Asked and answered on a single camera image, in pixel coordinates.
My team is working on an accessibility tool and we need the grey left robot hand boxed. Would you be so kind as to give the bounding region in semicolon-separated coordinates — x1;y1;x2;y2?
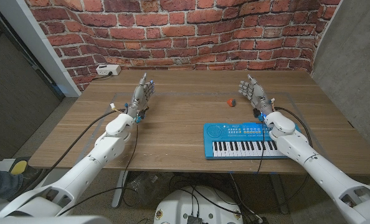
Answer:
126;72;156;119

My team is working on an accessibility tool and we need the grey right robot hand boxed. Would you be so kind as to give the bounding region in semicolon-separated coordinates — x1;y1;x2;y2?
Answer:
237;73;276;118

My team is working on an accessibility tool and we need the blue toy piano keyboard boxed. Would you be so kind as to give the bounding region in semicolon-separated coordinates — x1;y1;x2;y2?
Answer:
202;122;301;161

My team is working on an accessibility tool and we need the black box on robot base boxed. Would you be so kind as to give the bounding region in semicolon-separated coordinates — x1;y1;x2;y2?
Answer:
186;214;203;224

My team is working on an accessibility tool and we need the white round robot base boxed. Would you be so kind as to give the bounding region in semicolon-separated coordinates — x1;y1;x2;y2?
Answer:
153;185;244;224

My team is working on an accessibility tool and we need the white power strip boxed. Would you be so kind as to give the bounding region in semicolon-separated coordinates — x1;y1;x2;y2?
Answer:
95;64;122;77

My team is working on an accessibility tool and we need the red brick printed backdrop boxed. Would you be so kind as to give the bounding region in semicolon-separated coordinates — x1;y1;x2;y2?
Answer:
26;0;341;93

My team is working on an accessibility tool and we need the clear plastic bag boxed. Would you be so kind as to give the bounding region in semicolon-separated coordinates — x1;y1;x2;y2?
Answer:
127;170;170;206

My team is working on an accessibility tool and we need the grey table leg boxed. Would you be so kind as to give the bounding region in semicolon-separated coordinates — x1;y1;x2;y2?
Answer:
111;170;129;208
270;174;290;215

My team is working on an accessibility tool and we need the dark grey door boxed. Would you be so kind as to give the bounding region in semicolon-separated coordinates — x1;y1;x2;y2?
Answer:
0;4;65;166

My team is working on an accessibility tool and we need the white platform with yellow marks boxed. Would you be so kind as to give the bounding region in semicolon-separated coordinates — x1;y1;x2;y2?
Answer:
0;156;49;190

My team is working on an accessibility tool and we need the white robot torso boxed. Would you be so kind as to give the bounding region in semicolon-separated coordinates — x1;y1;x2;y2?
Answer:
0;215;111;224

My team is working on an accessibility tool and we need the black power strip cable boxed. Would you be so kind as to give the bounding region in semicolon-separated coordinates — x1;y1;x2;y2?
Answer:
93;72;113;81

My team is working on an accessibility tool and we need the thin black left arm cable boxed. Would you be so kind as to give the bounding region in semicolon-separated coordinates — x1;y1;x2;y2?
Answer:
55;123;139;217

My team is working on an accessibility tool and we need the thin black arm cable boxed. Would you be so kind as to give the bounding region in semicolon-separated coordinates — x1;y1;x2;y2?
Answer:
55;123;139;217
256;123;265;174

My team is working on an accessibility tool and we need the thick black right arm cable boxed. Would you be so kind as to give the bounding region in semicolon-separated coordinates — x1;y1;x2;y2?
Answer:
274;106;313;147

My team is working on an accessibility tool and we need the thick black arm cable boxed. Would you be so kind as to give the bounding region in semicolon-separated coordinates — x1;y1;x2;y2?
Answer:
274;106;313;147
19;108;126;194

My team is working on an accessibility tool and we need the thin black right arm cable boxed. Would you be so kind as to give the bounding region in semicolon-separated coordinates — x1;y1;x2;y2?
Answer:
256;123;265;174

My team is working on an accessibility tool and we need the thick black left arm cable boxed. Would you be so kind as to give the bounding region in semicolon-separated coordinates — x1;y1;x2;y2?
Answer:
19;108;126;194

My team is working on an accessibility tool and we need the white door frame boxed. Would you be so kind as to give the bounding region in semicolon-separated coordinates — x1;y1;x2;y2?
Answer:
0;0;82;98

